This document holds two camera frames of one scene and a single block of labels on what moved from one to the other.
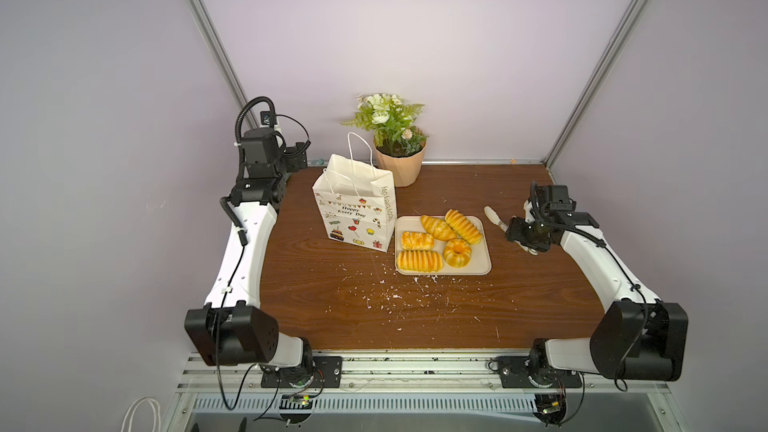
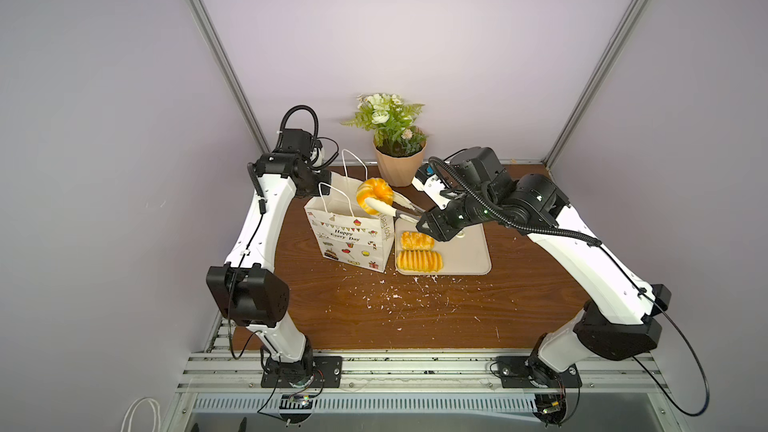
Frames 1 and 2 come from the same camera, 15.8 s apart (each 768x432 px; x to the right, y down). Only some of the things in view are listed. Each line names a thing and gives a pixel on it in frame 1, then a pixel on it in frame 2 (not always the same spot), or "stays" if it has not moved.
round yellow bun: x=457 y=253 -> x=374 y=188
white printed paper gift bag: x=358 y=199 -> x=344 y=233
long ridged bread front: x=420 y=261 stays
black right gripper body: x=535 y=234 -> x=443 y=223
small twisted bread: x=417 y=240 stays
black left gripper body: x=288 y=161 -> x=314 y=183
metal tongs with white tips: x=505 y=228 -> x=400 y=207
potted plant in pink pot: x=399 y=145 stays
